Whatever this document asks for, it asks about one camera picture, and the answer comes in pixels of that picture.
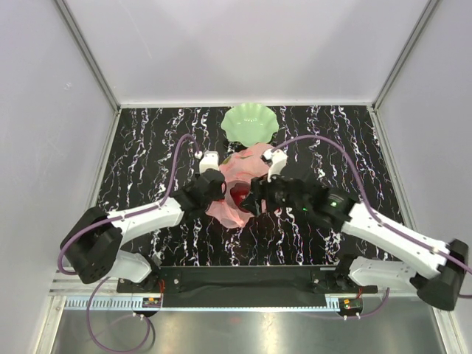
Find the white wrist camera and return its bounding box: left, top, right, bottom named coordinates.
left=260, top=149, right=288, bottom=182
left=195, top=151, right=219, bottom=174

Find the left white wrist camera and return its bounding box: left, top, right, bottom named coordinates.
left=195, top=151, right=219, bottom=174

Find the red apple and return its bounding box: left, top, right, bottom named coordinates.
left=230, top=183, right=250, bottom=212

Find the green scalloped bowl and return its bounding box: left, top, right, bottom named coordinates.
left=221, top=103, right=280, bottom=148

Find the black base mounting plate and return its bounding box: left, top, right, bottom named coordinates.
left=117, top=265, right=377, bottom=296

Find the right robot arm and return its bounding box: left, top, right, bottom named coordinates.
left=240, top=175, right=469, bottom=311

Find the pink plastic bag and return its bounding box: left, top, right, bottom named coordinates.
left=206, top=143, right=271, bottom=229

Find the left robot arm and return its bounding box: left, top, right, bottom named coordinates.
left=58, top=169, right=226, bottom=292

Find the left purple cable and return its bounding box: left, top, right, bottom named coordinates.
left=57, top=134, right=203, bottom=349

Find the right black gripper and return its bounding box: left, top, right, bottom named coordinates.
left=240, top=166, right=310, bottom=217

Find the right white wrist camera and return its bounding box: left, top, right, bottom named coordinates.
left=260, top=149, right=288, bottom=182

